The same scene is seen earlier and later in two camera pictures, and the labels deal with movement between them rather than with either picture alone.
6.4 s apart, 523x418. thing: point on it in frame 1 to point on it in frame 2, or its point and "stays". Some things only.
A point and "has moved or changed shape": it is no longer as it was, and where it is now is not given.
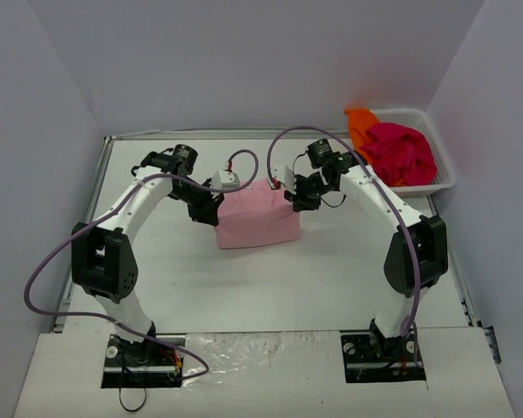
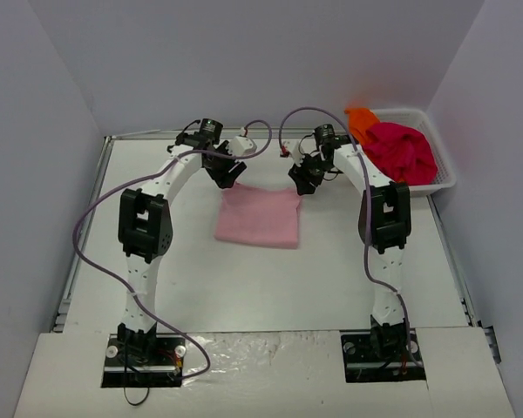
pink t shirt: x=256 y=215 has moved or changed shape
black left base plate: x=148 y=363 stays
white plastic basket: x=445 y=176 stays
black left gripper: x=207 y=210 to x=222 y=168
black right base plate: x=370 y=357 stays
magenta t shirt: x=399 y=155 stays
